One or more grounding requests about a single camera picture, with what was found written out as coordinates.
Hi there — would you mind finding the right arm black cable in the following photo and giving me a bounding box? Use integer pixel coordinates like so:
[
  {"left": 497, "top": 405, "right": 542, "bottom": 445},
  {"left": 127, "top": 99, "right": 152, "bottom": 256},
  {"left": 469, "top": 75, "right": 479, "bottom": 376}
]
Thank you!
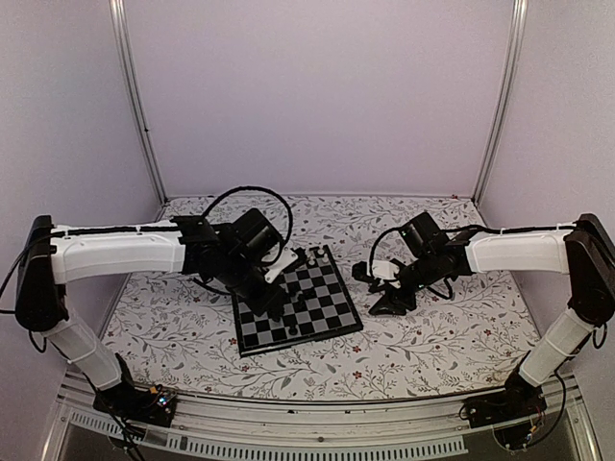
[{"left": 367, "top": 225, "right": 455, "bottom": 302}]

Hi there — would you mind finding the right aluminium frame post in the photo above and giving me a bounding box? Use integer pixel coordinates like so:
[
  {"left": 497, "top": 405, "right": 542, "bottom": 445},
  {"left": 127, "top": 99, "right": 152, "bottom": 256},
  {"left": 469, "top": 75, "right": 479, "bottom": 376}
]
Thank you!
[{"left": 472, "top": 0, "right": 529, "bottom": 208}]

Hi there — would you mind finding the pile of black chess pieces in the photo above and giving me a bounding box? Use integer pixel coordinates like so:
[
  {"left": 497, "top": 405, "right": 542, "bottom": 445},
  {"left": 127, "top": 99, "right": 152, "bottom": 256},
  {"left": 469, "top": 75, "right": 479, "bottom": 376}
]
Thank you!
[{"left": 284, "top": 281, "right": 319, "bottom": 314}]

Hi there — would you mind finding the floral patterned table mat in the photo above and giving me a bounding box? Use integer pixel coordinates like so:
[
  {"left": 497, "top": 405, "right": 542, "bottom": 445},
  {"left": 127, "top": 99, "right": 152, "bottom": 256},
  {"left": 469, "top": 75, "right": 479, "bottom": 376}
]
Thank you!
[{"left": 103, "top": 194, "right": 539, "bottom": 401}]

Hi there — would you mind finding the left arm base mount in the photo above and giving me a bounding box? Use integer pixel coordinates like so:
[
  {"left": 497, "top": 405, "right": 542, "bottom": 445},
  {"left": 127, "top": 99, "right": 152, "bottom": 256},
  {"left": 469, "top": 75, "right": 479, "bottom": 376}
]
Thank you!
[{"left": 93, "top": 382, "right": 177, "bottom": 427}]

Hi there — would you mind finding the aluminium frame post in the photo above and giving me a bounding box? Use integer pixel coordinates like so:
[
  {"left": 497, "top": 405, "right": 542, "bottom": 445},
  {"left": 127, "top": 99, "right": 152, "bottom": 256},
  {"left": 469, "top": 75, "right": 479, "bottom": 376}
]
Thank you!
[
  {"left": 472, "top": 0, "right": 529, "bottom": 208},
  {"left": 109, "top": 0, "right": 168, "bottom": 205}
]

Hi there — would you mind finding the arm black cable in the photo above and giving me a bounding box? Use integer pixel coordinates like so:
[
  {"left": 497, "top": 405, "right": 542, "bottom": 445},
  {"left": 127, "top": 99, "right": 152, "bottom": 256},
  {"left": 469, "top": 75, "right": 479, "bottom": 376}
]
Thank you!
[
  {"left": 367, "top": 225, "right": 455, "bottom": 302},
  {"left": 194, "top": 184, "right": 295, "bottom": 294}
]

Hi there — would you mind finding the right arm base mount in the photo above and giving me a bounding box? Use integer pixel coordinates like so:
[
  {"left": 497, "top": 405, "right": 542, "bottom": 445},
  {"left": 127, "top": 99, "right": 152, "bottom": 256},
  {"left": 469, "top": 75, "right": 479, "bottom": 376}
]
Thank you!
[{"left": 458, "top": 388, "right": 547, "bottom": 450}]

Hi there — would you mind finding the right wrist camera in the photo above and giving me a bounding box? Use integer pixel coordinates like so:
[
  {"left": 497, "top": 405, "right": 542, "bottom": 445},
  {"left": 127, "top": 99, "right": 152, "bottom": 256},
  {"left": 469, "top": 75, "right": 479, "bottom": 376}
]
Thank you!
[{"left": 352, "top": 260, "right": 401, "bottom": 293}]

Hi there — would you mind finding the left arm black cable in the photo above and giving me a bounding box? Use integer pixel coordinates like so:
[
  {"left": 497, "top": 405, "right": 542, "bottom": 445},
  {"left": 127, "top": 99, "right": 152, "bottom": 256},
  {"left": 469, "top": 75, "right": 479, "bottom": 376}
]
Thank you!
[{"left": 194, "top": 184, "right": 295, "bottom": 294}]

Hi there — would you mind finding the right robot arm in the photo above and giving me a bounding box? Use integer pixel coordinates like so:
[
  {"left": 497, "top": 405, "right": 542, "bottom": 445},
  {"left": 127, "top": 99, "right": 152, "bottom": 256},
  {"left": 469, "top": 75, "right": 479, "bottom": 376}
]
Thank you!
[{"left": 354, "top": 212, "right": 614, "bottom": 419}]

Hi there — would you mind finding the black and grey chessboard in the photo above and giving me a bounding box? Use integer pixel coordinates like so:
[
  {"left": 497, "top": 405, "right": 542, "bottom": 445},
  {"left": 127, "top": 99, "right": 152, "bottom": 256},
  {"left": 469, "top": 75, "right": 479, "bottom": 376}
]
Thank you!
[{"left": 232, "top": 245, "right": 363, "bottom": 357}]

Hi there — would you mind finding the row of white chess pieces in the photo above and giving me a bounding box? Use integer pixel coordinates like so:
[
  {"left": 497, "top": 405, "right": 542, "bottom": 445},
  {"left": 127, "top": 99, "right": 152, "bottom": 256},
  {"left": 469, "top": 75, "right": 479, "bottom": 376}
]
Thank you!
[{"left": 307, "top": 247, "right": 330, "bottom": 267}]

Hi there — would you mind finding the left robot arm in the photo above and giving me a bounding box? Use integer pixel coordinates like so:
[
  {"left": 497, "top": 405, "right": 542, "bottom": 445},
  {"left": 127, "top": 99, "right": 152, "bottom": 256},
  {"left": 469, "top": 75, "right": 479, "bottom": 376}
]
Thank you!
[{"left": 14, "top": 208, "right": 299, "bottom": 417}]

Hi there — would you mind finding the left aluminium frame post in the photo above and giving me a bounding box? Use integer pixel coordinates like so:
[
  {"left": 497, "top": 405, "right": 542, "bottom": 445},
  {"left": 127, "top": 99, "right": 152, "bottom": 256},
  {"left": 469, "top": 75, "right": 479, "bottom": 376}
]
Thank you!
[{"left": 109, "top": 0, "right": 168, "bottom": 205}]

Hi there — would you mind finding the front aluminium rail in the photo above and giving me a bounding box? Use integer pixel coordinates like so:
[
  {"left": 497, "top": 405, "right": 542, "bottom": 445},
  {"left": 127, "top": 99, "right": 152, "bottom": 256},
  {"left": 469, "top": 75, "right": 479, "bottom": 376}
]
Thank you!
[{"left": 42, "top": 373, "right": 603, "bottom": 460}]

